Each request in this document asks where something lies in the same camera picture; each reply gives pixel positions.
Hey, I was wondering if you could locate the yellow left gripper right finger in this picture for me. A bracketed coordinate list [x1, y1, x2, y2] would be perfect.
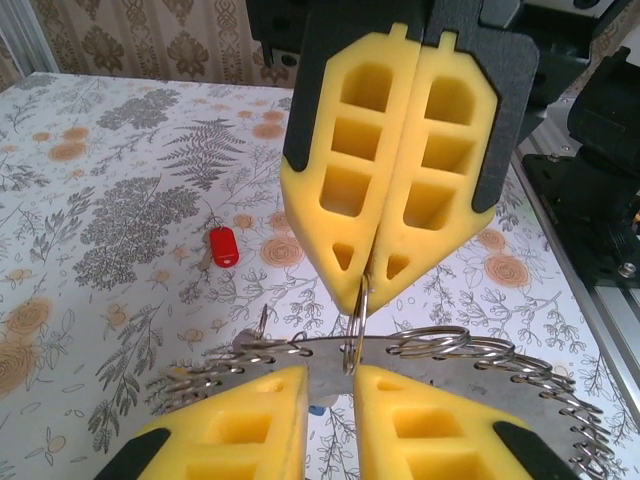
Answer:
[351, 363, 575, 480]

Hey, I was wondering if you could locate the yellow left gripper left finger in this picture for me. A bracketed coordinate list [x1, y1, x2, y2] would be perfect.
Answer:
[93, 363, 310, 480]

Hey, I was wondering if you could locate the round metal disc with keyrings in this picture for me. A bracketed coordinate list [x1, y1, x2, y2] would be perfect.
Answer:
[149, 302, 619, 480]

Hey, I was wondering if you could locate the steel split keyring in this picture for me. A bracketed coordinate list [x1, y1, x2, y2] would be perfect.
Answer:
[342, 272, 374, 376]

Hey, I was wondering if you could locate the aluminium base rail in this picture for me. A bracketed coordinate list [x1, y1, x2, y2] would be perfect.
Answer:
[509, 144, 640, 416]

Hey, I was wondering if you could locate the aluminium frame post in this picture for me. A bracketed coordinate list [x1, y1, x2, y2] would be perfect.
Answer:
[0, 0, 60, 94]

